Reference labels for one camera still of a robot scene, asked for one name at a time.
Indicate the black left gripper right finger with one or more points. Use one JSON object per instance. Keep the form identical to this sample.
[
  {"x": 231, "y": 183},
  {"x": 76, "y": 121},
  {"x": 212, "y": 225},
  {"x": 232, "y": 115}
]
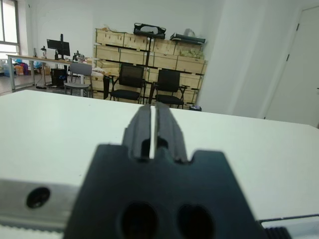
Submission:
[{"x": 169, "y": 134}]

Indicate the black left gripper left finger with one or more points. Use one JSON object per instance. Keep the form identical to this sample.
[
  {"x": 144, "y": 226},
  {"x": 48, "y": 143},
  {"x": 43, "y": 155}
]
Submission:
[{"x": 139, "y": 129}]

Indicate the small desktop robot arm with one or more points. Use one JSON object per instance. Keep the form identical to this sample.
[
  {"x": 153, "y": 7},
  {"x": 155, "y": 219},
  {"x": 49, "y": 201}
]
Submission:
[{"x": 44, "y": 52}]

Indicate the small cardboard box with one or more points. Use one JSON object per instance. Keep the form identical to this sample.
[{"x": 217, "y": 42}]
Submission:
[{"x": 47, "y": 70}]

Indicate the small dark floor object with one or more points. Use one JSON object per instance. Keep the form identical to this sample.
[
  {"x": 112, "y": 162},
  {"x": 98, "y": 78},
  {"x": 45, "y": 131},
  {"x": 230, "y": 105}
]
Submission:
[{"x": 195, "y": 108}]

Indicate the black mesh office chair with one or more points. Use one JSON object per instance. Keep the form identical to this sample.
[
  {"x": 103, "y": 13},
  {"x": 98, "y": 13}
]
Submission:
[
  {"x": 130, "y": 74},
  {"x": 168, "y": 79}
]

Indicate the white bag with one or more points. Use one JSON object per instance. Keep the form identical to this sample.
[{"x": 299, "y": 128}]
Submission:
[{"x": 99, "y": 71}]

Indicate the black stand pole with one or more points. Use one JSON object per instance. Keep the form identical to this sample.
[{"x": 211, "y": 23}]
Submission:
[{"x": 149, "y": 47}]

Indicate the grey plastic chair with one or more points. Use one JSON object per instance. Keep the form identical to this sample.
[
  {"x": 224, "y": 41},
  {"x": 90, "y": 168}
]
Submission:
[{"x": 81, "y": 69}]

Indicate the yellow-green packing bag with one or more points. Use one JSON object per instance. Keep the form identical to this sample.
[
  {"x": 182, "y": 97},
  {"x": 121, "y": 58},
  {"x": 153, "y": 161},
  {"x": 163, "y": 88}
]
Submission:
[{"x": 192, "y": 52}]

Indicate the dark desktop device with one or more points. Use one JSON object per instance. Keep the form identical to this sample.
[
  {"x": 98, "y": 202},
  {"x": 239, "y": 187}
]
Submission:
[{"x": 79, "y": 56}]

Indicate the black computer tower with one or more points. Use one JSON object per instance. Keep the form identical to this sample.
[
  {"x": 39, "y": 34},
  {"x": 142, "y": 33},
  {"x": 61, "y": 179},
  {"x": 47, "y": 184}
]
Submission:
[{"x": 58, "y": 77}]

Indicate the black flat tray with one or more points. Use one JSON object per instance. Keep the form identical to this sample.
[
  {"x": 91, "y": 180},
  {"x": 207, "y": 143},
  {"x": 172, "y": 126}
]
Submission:
[{"x": 189, "y": 39}]

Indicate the black carry case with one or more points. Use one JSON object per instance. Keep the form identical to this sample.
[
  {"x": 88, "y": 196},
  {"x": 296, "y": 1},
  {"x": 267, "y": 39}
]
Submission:
[{"x": 162, "y": 33}]

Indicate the clear plastic bag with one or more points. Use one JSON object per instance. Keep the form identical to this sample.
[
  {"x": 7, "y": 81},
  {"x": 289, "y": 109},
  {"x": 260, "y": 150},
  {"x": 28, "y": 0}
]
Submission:
[{"x": 190, "y": 32}]

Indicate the black power strip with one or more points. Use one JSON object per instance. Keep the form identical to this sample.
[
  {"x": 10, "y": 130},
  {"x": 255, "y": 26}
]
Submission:
[{"x": 41, "y": 86}]

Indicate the black computer monitor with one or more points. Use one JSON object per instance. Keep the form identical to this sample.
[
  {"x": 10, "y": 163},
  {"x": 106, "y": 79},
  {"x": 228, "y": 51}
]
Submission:
[{"x": 58, "y": 44}]

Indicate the wooden desk white legs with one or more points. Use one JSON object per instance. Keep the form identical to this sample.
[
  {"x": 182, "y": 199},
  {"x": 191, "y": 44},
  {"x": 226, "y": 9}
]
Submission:
[{"x": 30, "y": 57}]

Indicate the colourful bags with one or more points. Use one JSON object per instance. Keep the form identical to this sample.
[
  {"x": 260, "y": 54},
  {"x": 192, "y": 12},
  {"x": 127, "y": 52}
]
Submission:
[{"x": 21, "y": 67}]

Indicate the white door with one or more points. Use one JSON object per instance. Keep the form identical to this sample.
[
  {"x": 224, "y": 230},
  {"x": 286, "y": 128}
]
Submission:
[{"x": 299, "y": 74}]

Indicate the clear water jug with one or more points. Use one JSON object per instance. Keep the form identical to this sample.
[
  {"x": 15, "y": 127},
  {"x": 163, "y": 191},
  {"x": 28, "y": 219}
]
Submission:
[{"x": 8, "y": 69}]

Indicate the window with grey frame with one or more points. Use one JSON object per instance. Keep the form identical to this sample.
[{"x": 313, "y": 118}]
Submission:
[{"x": 10, "y": 22}]

